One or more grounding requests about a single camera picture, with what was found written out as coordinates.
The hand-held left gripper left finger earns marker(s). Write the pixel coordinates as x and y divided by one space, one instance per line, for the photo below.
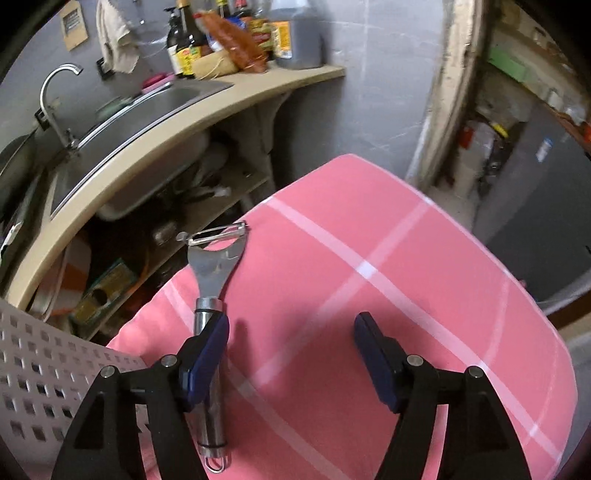
207 355

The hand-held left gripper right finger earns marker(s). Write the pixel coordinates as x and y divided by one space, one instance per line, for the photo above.
374 360

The steel vegetable peeler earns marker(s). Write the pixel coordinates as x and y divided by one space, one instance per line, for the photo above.
212 272

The white perforated utensil holder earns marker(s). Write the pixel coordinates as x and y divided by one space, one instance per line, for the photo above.
41 369

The pink checked tablecloth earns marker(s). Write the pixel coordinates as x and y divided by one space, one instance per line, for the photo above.
369 286

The beige kitchen counter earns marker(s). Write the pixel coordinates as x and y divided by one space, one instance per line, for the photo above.
194 124

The steel sink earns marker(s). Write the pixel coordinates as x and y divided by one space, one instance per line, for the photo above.
138 120

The dark wok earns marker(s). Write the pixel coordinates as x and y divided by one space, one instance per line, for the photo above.
14 175

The pink soap dish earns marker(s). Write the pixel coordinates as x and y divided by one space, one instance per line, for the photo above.
157 82

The beige food packet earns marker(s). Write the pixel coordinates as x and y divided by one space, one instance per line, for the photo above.
214 64

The steel faucet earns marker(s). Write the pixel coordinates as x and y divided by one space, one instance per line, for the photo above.
53 106

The soy sauce bottle yellow label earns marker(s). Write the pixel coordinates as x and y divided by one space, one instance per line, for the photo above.
191 46

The orange snack bag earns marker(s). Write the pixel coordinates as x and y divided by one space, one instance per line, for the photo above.
235 44

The green box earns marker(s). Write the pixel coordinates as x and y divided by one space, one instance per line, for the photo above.
510 63

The beige dish towel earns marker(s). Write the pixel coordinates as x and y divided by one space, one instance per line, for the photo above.
117 41

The large dark oil jug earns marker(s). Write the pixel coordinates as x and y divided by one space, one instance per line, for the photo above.
298 37

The wooden grater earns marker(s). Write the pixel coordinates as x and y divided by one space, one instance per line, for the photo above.
74 23

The wooden door frame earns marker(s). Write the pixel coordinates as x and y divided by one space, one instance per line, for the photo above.
452 92

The black wall outlet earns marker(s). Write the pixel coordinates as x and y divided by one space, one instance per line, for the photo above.
103 67
41 120

